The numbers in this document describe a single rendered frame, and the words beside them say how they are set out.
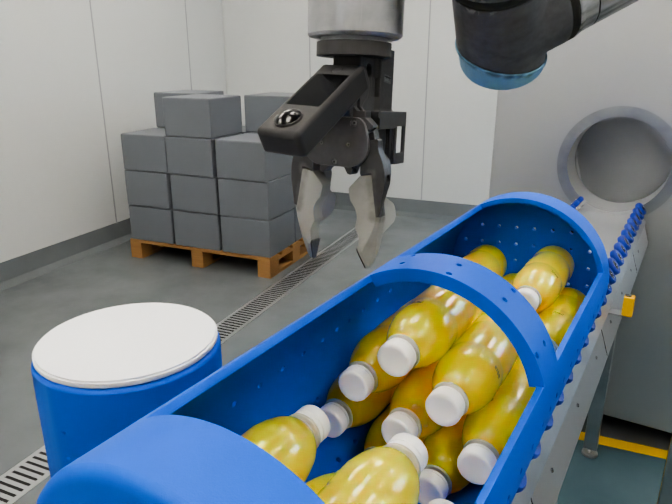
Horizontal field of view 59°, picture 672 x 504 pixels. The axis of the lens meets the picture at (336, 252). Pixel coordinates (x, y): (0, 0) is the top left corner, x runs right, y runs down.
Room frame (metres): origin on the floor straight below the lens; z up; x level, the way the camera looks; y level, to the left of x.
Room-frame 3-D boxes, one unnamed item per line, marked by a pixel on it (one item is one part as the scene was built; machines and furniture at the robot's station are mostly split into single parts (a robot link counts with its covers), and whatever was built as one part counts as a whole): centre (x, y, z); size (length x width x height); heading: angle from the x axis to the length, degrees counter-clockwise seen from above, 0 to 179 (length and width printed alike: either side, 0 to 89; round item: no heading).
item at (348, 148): (0.60, -0.02, 1.41); 0.09 x 0.08 x 0.12; 148
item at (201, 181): (4.41, 0.85, 0.59); 1.20 x 0.80 x 1.19; 67
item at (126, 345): (0.85, 0.33, 1.03); 0.28 x 0.28 x 0.01
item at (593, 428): (1.93, -0.98, 0.31); 0.06 x 0.06 x 0.63; 59
